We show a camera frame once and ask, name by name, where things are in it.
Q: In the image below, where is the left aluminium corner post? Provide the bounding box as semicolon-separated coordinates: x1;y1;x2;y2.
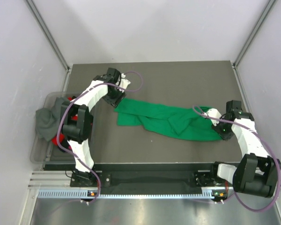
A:
24;0;70;72

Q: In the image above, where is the aluminium frame rail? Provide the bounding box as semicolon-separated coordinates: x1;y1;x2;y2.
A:
28;171;72;189

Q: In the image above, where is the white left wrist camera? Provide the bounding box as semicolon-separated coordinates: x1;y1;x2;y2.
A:
118;73;131;89

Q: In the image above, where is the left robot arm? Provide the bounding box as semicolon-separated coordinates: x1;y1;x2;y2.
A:
57;68;131;186

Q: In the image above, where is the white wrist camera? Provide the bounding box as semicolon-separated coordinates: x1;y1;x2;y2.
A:
118;73;131;89
205;108;222;126

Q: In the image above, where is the grey slotted cable duct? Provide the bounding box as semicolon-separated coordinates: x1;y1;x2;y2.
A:
37;189;226;199

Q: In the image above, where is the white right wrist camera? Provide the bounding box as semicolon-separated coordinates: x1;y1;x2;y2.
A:
205;108;222;126

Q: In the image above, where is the grey t shirt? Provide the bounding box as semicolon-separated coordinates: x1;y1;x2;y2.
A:
36;97;69;142

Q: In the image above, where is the green t shirt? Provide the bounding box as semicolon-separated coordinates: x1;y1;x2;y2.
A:
114;98;221;142

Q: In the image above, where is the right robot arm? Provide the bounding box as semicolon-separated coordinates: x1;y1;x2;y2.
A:
207;100;278;198

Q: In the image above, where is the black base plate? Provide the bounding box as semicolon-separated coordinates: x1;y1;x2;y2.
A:
70;170;229;188

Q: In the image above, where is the aluminium corner post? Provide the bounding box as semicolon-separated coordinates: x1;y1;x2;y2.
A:
232;0;278;69
24;0;70;72

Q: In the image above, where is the right aluminium corner post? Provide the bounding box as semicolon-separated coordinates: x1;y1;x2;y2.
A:
232;0;278;69

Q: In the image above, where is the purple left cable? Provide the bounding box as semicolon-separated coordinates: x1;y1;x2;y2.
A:
37;71;145;216

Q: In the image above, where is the clear plastic bin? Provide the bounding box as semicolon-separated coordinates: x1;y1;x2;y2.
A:
30;91;79;165

